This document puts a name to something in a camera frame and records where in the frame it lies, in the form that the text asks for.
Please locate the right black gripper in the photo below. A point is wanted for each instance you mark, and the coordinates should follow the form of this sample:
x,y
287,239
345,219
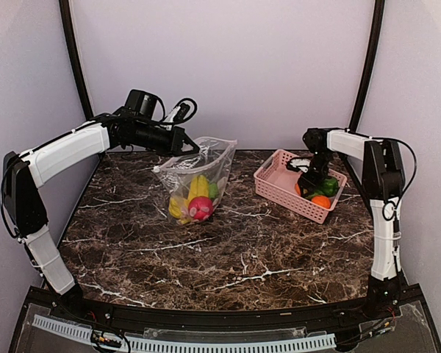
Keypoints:
x,y
312,188

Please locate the green toy pepper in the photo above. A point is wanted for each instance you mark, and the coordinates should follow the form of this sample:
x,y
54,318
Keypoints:
x,y
328,187

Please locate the right black frame post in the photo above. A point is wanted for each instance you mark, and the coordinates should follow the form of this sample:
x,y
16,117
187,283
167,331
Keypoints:
x,y
367,71

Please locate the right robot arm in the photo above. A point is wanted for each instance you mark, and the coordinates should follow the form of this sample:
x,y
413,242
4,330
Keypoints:
x,y
384,185

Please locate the green toy watermelon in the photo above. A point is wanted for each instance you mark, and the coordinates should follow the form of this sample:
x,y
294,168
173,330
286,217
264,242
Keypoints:
x,y
213,191

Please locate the orange green toy mango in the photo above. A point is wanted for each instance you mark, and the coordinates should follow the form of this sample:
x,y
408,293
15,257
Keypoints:
x,y
299,190

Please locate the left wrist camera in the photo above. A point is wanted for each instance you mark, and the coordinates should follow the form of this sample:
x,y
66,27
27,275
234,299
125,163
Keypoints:
x,y
184,111

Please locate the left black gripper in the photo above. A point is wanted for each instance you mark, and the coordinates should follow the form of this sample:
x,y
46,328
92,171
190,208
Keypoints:
x,y
178,137

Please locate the white slotted cable duct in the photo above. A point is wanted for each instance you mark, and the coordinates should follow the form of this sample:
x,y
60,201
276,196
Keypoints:
x,y
169,341

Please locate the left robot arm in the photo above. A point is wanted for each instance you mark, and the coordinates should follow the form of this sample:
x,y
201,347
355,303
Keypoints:
x,y
22,209

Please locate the black front rail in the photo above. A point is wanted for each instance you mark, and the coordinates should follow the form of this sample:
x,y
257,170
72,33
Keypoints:
x,y
346,319

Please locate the black frame post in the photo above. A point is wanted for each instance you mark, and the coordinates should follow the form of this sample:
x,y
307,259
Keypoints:
x,y
73,55
367,71

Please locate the yellow toy banana bunch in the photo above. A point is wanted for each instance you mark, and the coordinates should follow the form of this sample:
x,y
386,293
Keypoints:
x,y
198,187

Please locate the red toy apple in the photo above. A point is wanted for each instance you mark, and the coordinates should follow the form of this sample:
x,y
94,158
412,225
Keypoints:
x,y
200,208

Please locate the left black frame post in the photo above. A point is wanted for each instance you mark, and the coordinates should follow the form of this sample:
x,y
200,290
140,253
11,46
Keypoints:
x,y
73,55

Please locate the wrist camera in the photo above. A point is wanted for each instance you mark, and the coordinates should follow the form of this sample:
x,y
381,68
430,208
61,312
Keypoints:
x,y
184,111
297,164

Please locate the yellow toy pear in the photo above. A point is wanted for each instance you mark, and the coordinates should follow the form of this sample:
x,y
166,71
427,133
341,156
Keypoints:
x,y
178,207

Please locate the pink plastic basket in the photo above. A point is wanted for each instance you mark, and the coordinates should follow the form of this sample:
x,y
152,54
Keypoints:
x,y
277,184

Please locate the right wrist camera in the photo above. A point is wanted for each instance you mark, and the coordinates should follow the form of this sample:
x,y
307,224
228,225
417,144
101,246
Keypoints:
x,y
297,164

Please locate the clear zip top bag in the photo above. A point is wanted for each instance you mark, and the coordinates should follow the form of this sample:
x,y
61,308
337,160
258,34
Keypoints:
x,y
214,161

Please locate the orange toy orange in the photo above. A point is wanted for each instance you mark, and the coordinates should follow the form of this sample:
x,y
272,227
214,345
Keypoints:
x,y
322,201

